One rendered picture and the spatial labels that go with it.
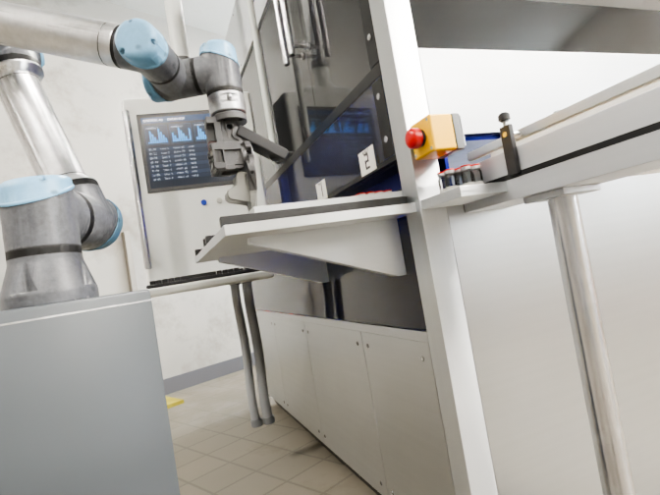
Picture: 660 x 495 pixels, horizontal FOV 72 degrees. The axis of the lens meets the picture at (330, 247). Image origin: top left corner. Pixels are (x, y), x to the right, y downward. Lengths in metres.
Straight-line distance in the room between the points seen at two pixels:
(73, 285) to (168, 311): 3.12
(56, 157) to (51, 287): 0.32
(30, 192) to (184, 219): 1.00
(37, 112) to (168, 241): 0.85
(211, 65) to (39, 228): 0.44
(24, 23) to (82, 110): 3.09
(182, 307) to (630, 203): 3.39
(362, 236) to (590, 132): 0.47
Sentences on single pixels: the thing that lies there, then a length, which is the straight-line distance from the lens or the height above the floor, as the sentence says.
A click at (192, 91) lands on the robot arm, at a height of 1.18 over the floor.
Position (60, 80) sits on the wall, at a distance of 4.16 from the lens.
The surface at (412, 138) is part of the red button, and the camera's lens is 0.91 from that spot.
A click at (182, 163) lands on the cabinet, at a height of 1.27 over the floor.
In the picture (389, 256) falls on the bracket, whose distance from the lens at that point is 1.02.
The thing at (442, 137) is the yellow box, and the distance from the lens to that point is 0.91.
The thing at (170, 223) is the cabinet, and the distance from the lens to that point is 1.85.
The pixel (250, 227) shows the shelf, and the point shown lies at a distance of 0.84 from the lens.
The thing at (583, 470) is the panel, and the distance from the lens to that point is 1.27.
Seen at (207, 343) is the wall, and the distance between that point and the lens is 4.15.
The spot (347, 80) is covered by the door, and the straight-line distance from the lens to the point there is 1.27.
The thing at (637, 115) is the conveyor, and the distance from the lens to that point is 0.76.
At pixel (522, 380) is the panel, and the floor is 0.46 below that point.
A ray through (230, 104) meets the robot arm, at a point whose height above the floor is 1.13.
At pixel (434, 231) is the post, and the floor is 0.81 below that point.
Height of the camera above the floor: 0.77
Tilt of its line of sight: 3 degrees up
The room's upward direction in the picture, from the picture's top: 9 degrees counter-clockwise
